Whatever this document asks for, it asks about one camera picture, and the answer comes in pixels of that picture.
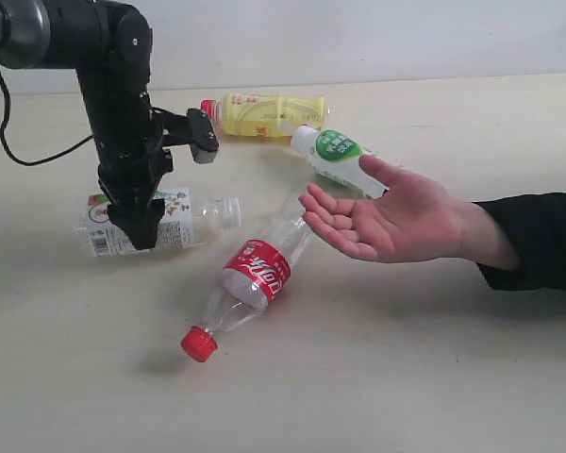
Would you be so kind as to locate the yellow bottle with red cap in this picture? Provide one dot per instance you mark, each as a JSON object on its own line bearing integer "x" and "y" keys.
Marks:
{"x": 268, "y": 116}

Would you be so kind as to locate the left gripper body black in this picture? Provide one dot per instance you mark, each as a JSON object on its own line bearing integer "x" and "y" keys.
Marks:
{"x": 129, "y": 177}

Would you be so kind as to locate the left robot arm black grey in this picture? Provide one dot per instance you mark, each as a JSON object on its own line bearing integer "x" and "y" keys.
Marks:
{"x": 108, "y": 44}

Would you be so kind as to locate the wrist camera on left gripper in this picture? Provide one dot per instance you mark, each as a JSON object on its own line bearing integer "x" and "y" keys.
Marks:
{"x": 194, "y": 129}

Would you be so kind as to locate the person's open right hand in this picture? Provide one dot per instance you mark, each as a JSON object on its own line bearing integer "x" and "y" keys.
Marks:
{"x": 415, "y": 220}

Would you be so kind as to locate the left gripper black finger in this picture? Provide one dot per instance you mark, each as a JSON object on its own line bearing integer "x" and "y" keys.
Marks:
{"x": 139, "y": 226}

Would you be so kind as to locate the white bottle with green label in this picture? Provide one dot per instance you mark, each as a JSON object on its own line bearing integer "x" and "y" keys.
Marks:
{"x": 335, "y": 156}

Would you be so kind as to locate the clear bottle with floral label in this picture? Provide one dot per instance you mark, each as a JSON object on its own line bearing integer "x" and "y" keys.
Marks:
{"x": 190, "y": 219}

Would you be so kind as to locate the clear cola bottle red label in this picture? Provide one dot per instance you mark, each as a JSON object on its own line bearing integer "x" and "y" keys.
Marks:
{"x": 252, "y": 278}

